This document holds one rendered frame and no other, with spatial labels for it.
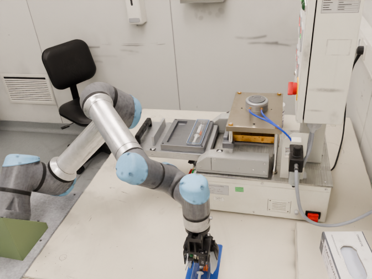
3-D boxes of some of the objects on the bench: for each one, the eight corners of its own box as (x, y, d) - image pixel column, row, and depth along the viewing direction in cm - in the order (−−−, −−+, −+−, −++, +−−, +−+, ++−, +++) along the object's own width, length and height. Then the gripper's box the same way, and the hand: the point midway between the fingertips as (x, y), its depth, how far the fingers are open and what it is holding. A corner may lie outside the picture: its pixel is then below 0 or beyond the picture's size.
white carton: (358, 247, 111) (363, 231, 107) (389, 318, 91) (396, 300, 87) (318, 247, 112) (321, 231, 108) (341, 317, 92) (345, 300, 88)
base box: (318, 168, 153) (323, 133, 144) (325, 232, 123) (332, 194, 113) (196, 158, 166) (194, 126, 157) (176, 214, 135) (171, 179, 126)
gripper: (170, 235, 96) (177, 284, 108) (218, 240, 94) (220, 290, 105) (177, 212, 103) (183, 261, 115) (222, 217, 101) (223, 265, 112)
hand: (202, 264), depth 111 cm, fingers open, 6 cm apart
